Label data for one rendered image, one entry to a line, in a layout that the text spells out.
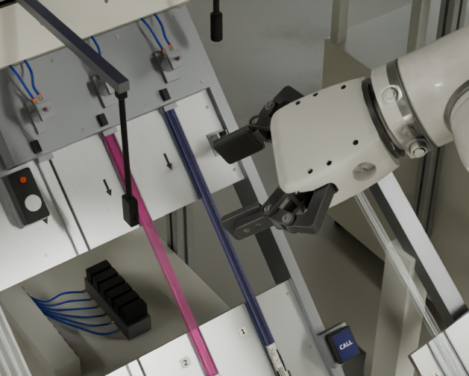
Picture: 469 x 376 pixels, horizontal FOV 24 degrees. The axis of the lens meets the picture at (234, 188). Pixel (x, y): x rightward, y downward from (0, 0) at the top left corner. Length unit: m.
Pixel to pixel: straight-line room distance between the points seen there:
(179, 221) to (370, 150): 1.23
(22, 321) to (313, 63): 2.07
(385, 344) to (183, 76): 0.70
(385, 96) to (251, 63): 2.94
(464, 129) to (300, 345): 0.98
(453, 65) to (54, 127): 0.82
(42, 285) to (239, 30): 2.06
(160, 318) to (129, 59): 0.59
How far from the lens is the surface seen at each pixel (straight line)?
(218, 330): 1.72
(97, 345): 2.02
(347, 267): 3.05
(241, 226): 0.95
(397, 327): 2.03
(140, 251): 2.19
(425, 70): 0.91
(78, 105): 1.61
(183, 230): 2.16
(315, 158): 0.93
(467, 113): 0.86
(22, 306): 2.04
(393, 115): 0.91
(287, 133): 0.96
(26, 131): 1.58
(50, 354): 1.95
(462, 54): 0.90
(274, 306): 1.77
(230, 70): 3.80
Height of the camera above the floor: 2.11
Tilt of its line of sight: 40 degrees down
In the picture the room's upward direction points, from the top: straight up
